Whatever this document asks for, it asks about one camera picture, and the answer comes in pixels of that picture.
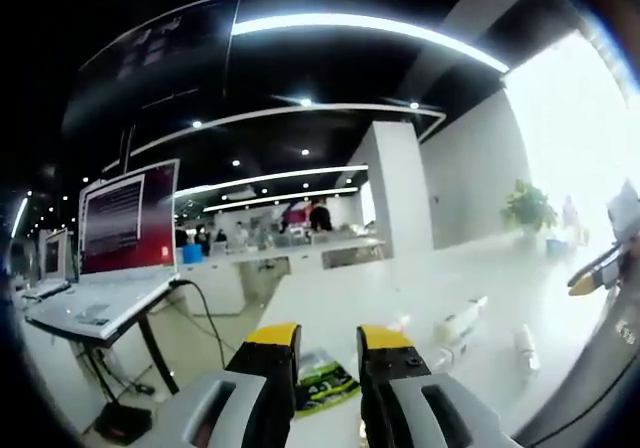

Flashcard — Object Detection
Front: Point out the dark hanging ceiling screen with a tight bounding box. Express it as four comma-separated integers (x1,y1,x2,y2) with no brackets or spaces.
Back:
77,0,242,115

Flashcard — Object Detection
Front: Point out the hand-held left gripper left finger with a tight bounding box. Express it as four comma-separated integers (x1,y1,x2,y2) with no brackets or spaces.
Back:
144,322,304,448

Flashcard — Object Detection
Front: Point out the black power box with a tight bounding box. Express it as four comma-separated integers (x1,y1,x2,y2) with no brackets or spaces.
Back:
94,401,152,440

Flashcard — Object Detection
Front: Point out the green printed packet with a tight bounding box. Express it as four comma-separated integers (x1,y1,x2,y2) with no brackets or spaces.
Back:
294,347,362,412

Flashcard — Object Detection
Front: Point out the white skincare tube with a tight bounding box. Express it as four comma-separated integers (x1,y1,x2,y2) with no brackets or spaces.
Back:
432,295,489,342

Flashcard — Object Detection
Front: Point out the dark curved rim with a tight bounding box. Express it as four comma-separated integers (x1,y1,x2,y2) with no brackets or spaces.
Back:
513,247,640,448

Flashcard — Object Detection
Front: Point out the black laptop power cable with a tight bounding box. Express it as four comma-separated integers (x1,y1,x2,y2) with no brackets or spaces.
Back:
169,278,242,369

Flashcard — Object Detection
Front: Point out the white skincare bottle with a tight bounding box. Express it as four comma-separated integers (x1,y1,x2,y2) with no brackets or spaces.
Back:
514,323,542,375

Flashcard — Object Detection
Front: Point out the black desk leg frame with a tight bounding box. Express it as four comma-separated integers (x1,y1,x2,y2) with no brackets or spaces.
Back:
74,311,181,405

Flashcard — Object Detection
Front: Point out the small white skincare jar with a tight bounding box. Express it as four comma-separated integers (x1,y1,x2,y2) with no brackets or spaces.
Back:
431,345,457,372

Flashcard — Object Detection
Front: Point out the potted green plant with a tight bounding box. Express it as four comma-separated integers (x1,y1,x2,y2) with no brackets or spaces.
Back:
500,178,559,237

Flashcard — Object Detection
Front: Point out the long white counter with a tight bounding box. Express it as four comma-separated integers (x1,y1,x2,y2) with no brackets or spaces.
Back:
177,235,389,317

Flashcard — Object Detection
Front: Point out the small white open laptop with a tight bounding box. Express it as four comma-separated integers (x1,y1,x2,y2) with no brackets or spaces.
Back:
21,227,72,302

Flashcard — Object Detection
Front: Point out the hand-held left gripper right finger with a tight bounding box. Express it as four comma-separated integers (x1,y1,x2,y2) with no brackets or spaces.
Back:
355,323,522,448

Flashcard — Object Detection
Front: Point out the large white open laptop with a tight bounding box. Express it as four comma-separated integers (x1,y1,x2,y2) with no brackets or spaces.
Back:
24,158,182,341

